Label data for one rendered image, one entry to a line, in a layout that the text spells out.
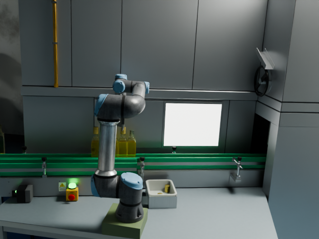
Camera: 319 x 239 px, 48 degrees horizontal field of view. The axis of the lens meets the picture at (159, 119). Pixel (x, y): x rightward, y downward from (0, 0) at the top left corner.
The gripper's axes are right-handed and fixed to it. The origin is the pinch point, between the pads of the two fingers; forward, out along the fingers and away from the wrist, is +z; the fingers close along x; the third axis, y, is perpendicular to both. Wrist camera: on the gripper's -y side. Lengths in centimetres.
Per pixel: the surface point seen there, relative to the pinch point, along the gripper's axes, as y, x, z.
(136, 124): -9.6, -11.8, 0.1
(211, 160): -60, 4, 21
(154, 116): -21.6, -11.8, -5.2
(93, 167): 18.6, 14.1, 21.8
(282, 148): -101, 22, 6
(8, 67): 159, -327, 1
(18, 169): 64, 14, 23
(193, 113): -49, -12, -8
